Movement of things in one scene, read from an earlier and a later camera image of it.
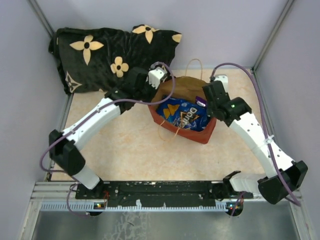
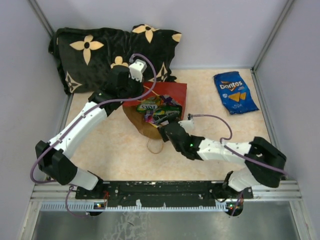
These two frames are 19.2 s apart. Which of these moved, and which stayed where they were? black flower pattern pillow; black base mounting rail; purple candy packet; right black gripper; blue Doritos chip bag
Moved: blue Doritos chip bag; right black gripper; purple candy packet
Stayed: black base mounting rail; black flower pattern pillow
